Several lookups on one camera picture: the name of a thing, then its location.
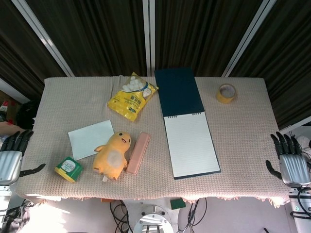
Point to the green sponge block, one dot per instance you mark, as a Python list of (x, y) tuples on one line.
[(177, 203)]

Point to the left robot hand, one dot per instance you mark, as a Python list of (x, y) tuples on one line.
[(11, 157)]

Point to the yellow cotton ball bag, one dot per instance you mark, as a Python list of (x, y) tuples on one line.
[(132, 99)]

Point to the black bag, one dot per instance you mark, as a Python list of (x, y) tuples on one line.
[(26, 114)]

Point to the yellow tape roll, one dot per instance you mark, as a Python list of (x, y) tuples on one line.
[(226, 93)]

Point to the beige knitted tablecloth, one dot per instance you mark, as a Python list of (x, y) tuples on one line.
[(97, 102)]

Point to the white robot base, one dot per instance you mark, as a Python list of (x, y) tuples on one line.
[(155, 217)]

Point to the green yellow tin can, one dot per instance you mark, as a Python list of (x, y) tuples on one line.
[(68, 169)]

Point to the yellow plush toy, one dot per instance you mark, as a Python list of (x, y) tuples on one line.
[(113, 155)]

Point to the dark blue spiral notepad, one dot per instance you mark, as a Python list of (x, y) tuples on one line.
[(188, 126)]

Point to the pink pencil case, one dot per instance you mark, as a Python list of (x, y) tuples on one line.
[(138, 153)]

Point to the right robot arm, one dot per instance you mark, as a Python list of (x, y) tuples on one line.
[(300, 208)]

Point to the white paper sheet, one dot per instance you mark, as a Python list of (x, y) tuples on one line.
[(90, 139)]

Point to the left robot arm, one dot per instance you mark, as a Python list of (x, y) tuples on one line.
[(3, 196)]

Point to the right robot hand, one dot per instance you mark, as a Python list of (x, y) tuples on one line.
[(290, 162)]

